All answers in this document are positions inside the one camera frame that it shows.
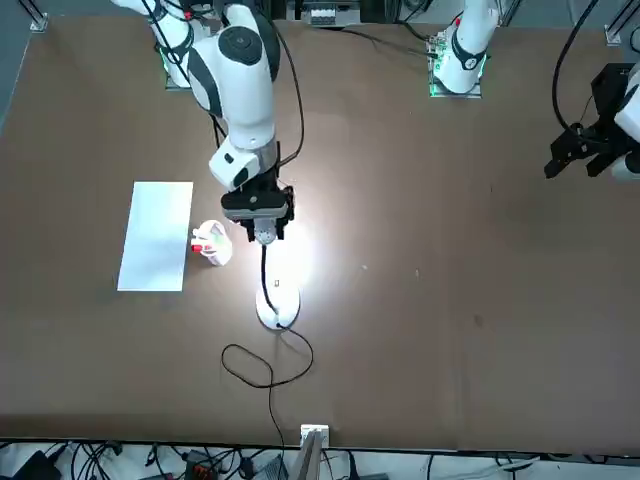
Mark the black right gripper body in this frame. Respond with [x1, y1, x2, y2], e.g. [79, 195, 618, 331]
[238, 168, 297, 237]

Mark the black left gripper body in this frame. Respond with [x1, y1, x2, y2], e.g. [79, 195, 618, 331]
[569, 62, 634, 152]

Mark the white desk lamp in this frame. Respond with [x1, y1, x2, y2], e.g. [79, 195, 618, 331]
[252, 218, 303, 332]

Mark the translucent pink pen cup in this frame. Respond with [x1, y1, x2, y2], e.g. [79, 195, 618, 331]
[192, 219, 234, 267]

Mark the white paper sheet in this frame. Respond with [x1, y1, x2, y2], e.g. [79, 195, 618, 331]
[116, 181, 195, 293]

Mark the white socket block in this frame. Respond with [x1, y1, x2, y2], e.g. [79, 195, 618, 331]
[299, 423, 332, 446]

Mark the orange black device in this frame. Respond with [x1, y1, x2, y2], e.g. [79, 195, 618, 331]
[183, 449, 225, 480]

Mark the black power adapter brick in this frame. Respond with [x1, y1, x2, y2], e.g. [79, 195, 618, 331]
[8, 449, 64, 480]

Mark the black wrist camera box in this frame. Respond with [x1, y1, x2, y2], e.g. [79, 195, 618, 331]
[220, 191, 290, 222]

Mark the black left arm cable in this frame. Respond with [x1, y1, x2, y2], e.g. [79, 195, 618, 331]
[551, 0, 601, 134]

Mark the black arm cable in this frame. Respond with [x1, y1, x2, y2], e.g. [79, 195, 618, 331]
[551, 0, 601, 134]
[269, 19, 307, 169]

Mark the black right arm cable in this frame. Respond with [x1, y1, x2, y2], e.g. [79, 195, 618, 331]
[269, 19, 307, 169]

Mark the thin black lamp cable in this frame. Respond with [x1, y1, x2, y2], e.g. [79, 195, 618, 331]
[221, 323, 315, 451]

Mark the black table cable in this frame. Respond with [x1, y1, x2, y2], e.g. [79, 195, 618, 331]
[339, 27, 437, 59]

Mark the grey aluminium post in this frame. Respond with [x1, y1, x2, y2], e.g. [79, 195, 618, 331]
[289, 429, 324, 480]

